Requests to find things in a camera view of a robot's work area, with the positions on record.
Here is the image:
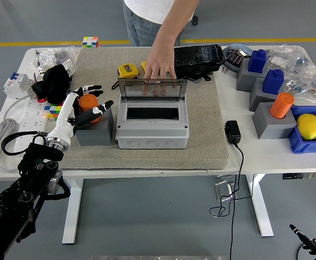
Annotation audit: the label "orange cylinder battery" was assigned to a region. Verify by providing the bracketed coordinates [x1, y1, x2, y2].
[269, 92, 295, 119]
[78, 94, 102, 124]

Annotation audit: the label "puzzle cube with white cross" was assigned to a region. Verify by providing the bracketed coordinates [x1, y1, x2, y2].
[82, 36, 100, 49]

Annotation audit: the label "white circuit breaker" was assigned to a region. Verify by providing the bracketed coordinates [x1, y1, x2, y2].
[3, 71, 36, 100]

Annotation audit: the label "clear bag of small parts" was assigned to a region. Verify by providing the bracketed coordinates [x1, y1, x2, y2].
[33, 45, 82, 79]

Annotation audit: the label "light blue tray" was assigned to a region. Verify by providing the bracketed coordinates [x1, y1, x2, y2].
[222, 43, 254, 73]

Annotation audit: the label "yellow tape measure with strap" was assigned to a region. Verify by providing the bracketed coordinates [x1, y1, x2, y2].
[111, 63, 140, 90]

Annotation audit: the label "white labelled packet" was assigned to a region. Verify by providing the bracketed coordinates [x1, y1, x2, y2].
[60, 58, 75, 76]

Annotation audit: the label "black cracked case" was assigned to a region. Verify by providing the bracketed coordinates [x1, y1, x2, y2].
[173, 44, 226, 81]

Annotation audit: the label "table control panel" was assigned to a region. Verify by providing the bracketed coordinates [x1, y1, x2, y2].
[282, 172, 316, 180]

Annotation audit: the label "black cloth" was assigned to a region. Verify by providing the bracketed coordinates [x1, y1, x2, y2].
[31, 64, 71, 105]

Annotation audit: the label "dark chip packets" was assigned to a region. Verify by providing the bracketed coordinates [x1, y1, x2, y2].
[225, 48, 247, 67]

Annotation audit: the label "white plug adapter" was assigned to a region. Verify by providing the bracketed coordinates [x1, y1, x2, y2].
[33, 66, 45, 81]

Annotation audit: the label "black power adapter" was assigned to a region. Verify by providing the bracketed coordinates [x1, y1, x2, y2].
[224, 120, 242, 144]

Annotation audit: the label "metal bracket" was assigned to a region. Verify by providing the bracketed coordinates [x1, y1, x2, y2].
[214, 180, 236, 203]

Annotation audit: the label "grey box with clear lid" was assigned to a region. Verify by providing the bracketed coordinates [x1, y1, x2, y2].
[115, 77, 189, 150]

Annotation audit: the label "person's left hand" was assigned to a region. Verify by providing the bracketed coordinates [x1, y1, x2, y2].
[142, 48, 178, 98]

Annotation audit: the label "person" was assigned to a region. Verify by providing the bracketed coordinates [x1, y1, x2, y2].
[122, 0, 201, 47]

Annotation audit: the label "grey-brown mat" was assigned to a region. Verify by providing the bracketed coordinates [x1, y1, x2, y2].
[51, 46, 229, 171]

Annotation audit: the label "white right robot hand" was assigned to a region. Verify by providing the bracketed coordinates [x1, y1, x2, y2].
[289, 224, 316, 257]

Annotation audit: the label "grey holder block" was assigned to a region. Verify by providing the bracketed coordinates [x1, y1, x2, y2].
[248, 77, 286, 112]
[74, 107, 114, 147]
[235, 58, 269, 93]
[252, 101, 298, 140]

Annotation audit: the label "white power strip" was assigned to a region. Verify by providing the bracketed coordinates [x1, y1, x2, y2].
[13, 100, 50, 153]

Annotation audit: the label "white table leg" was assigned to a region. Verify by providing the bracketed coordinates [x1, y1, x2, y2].
[62, 178, 84, 245]
[246, 173, 274, 238]

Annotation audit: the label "black adapter cord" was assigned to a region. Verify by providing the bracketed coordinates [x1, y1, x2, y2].
[208, 142, 256, 260]

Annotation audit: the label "yellow lemon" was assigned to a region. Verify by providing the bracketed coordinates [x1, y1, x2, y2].
[296, 113, 316, 141]

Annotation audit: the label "multicolour puzzle cube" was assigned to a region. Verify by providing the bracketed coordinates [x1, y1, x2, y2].
[43, 101, 64, 123]

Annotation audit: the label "blue plastic bottle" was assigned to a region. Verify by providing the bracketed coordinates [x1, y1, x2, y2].
[262, 69, 285, 95]
[247, 49, 268, 74]

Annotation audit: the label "blue plastic bin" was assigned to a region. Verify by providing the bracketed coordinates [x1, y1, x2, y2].
[287, 105, 316, 154]

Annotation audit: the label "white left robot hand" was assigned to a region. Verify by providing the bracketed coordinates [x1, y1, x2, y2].
[47, 84, 115, 145]

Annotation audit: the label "clear bags of parts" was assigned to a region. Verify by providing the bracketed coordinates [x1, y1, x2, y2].
[266, 44, 316, 79]
[284, 74, 316, 106]

